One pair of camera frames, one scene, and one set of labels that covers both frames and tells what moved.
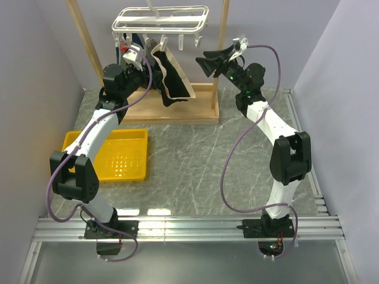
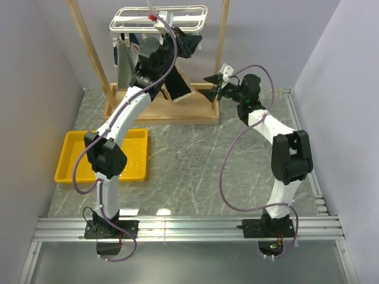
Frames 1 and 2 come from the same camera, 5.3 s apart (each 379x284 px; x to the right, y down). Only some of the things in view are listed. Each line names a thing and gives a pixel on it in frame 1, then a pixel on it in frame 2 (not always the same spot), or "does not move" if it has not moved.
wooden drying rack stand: x=145 y=104 does not move
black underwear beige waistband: x=174 y=87 does not move
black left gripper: x=143 y=74 → x=188 y=43
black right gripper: x=209 y=66 → x=209 y=94
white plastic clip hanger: x=162 y=21 does not move
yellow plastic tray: x=122 y=155 does not move
